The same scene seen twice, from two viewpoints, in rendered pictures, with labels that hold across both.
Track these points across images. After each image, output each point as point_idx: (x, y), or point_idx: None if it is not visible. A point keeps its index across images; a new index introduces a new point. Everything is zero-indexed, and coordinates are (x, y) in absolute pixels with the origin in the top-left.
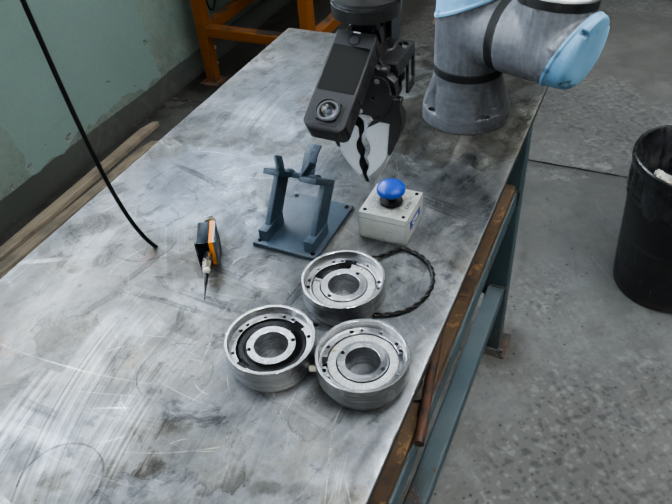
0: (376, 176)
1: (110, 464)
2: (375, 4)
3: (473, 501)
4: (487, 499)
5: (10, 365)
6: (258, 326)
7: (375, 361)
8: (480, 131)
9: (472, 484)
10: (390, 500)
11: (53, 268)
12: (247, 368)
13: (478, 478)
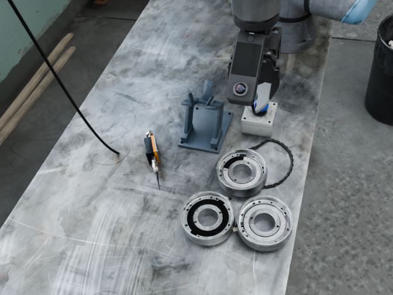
0: (260, 110)
1: None
2: (266, 19)
3: (300, 251)
4: (308, 249)
5: (51, 244)
6: (197, 205)
7: (269, 219)
8: (300, 50)
9: (299, 242)
10: None
11: (59, 175)
12: (197, 235)
13: (302, 237)
